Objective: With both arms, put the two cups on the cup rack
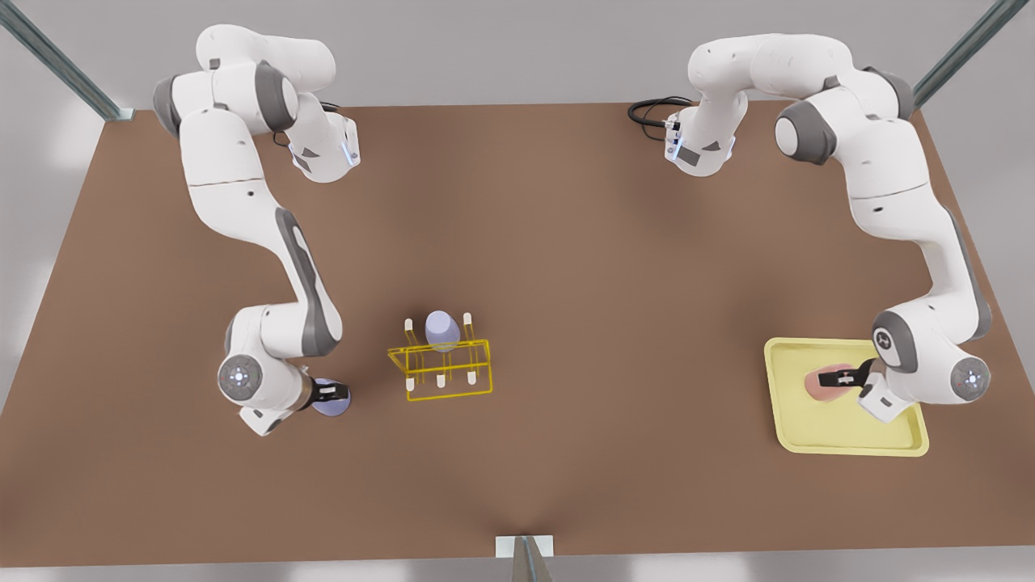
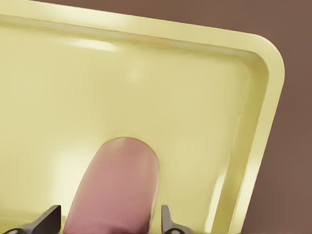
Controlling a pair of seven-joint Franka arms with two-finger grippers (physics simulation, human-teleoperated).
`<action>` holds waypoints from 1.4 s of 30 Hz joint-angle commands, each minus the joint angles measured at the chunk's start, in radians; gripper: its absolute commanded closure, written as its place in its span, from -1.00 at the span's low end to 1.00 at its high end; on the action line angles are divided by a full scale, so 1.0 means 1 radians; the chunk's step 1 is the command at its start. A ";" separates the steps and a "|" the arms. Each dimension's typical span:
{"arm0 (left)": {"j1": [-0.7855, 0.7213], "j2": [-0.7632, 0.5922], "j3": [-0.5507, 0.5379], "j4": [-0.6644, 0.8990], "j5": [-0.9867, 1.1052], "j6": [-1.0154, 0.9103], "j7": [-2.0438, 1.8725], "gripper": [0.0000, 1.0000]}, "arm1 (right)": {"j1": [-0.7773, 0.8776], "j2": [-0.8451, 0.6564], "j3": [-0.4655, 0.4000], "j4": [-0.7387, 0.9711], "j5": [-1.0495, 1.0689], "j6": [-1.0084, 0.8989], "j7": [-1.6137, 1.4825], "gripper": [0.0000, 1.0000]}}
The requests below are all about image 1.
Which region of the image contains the lavender cup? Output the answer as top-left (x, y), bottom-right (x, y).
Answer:
top-left (310, 377), bottom-right (353, 418)
top-left (425, 310), bottom-right (463, 353)

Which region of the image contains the pink cup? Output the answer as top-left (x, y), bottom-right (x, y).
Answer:
top-left (804, 362), bottom-right (866, 403)

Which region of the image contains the yellow tray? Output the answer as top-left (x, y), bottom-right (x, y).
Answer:
top-left (764, 337), bottom-right (930, 458)

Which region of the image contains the yellow wire cup rack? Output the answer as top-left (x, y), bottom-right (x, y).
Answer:
top-left (387, 312), bottom-right (494, 403)

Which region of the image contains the silver frame post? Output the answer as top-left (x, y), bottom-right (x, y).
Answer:
top-left (913, 0), bottom-right (1033, 108)
top-left (496, 535), bottom-right (556, 582)
top-left (0, 0), bottom-right (135, 121)

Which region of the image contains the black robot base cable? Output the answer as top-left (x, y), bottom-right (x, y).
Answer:
top-left (628, 96), bottom-right (696, 130)

